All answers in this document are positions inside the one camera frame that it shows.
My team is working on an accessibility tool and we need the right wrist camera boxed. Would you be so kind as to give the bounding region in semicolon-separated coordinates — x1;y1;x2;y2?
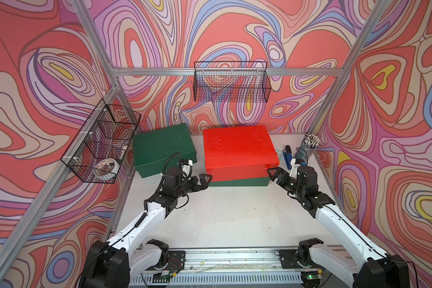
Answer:
289;158;300;178

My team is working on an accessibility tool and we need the green shoebox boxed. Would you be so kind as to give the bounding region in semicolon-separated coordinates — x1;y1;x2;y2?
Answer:
133;124;198;178
210;177;270;187

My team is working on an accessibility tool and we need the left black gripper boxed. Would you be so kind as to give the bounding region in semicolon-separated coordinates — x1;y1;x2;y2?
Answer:
173;174;212;200

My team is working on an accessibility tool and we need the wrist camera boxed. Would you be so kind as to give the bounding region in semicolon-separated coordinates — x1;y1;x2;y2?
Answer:
180;159;193;177
289;158;300;178

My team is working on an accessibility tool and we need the teal square clock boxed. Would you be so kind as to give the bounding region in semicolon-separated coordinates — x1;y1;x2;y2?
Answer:
276;150;283;160

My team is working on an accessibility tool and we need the black wire basket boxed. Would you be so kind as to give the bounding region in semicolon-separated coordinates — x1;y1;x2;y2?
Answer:
193;60;271;104
61;100;142;184

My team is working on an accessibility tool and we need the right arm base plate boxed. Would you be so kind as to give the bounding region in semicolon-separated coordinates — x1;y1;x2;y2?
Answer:
273;249;322;270

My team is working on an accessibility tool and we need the blue black stapler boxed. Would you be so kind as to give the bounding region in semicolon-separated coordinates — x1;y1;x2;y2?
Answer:
283;145;293;170

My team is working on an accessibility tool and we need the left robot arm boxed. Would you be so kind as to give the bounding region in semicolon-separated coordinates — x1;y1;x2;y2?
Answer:
78;167;212;288

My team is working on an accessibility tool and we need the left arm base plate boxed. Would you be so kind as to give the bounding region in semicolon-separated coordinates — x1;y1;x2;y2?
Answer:
143;250;187;272

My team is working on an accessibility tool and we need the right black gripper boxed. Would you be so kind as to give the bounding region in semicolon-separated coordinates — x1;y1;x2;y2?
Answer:
267;167;305;198

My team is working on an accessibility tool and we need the red shoebox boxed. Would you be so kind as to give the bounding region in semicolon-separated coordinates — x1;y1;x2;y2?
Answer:
203;126;280;182

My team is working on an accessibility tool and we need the black wire basket left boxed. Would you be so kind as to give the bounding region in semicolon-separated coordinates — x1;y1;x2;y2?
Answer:
61;100;142;184

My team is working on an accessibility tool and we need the tape roll in basket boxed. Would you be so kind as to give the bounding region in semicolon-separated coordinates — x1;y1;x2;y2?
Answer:
94;158;120;181

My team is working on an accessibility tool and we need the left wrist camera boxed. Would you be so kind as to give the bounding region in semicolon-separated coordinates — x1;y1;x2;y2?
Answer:
180;159;193;177

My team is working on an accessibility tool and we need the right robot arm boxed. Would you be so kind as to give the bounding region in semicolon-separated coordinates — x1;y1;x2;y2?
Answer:
267;166;410;288

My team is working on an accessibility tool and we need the mesh cup of pencils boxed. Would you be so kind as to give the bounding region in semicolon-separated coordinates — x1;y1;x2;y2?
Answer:
295;134;320;165

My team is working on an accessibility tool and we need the black wire basket back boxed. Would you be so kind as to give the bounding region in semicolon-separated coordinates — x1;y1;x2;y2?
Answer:
193;60;271;104

